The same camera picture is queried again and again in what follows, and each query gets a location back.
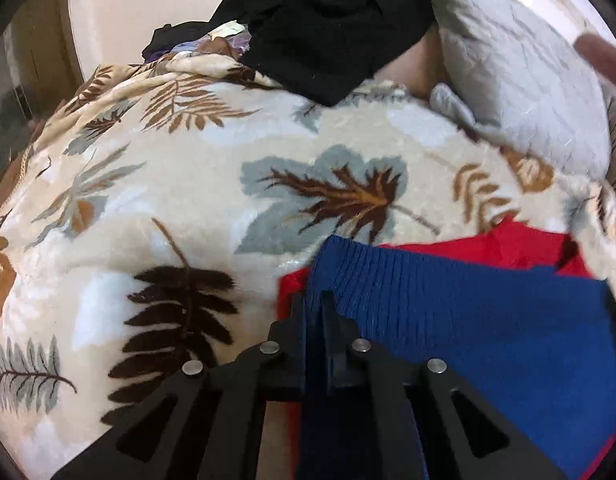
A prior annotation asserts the dark wooden furniture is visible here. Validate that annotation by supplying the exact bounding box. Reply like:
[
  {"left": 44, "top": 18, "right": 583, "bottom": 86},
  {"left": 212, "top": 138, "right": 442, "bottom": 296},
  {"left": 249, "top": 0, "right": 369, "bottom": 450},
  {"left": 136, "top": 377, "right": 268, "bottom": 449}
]
[{"left": 0, "top": 0, "right": 85, "bottom": 183}]

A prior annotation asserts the brown padded bolster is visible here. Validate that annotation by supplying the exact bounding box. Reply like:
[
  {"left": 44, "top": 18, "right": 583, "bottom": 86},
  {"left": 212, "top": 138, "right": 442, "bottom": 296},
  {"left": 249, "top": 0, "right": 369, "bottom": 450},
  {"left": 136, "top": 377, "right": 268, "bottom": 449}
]
[{"left": 574, "top": 32, "right": 616, "bottom": 92}]

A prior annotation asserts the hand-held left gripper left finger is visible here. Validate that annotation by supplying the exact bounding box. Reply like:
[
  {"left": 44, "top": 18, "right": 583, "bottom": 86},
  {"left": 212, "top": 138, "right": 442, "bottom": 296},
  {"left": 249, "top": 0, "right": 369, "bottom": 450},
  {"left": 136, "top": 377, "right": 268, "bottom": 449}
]
[{"left": 52, "top": 291, "right": 307, "bottom": 480}]

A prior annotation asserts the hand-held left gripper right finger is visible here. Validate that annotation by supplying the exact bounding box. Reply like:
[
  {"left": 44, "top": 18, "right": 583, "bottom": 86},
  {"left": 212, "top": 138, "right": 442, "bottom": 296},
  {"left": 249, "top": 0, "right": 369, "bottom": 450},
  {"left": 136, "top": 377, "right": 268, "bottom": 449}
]
[{"left": 321, "top": 290, "right": 569, "bottom": 480}]

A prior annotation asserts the grey quilted pillow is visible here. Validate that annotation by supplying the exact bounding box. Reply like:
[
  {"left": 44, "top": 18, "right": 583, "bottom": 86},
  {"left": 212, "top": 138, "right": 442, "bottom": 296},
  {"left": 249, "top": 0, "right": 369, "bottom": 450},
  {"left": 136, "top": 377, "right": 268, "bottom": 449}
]
[{"left": 412, "top": 0, "right": 614, "bottom": 182}]

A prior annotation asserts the black garment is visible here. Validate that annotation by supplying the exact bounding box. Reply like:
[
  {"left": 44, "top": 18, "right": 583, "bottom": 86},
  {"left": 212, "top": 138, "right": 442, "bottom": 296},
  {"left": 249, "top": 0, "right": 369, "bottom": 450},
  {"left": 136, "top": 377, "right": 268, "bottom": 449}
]
[{"left": 210, "top": 0, "right": 437, "bottom": 108}]

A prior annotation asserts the leaf print fleece blanket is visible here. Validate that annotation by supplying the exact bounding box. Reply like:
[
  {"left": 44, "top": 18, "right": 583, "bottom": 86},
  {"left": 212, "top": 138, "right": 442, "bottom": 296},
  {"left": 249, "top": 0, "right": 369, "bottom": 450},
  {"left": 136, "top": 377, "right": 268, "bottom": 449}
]
[{"left": 0, "top": 52, "right": 616, "bottom": 467}]

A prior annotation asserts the beige pillow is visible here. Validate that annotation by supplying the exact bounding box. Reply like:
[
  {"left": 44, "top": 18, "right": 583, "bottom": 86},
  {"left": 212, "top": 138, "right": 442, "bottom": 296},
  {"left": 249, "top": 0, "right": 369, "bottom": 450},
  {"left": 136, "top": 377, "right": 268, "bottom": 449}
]
[{"left": 375, "top": 25, "right": 451, "bottom": 100}]

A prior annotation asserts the dark and purple cloth pile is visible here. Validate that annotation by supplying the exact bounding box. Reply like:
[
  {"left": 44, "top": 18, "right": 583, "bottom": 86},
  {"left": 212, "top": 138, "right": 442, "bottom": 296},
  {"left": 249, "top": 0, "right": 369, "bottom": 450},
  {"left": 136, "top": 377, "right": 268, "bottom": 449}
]
[{"left": 142, "top": 20, "right": 252, "bottom": 64}]

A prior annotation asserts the red and blue knit garment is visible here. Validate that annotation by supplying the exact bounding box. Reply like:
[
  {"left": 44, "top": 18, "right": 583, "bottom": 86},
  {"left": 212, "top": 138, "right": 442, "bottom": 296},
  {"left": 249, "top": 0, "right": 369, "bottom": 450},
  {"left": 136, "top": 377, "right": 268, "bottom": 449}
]
[{"left": 278, "top": 215, "right": 616, "bottom": 480}]

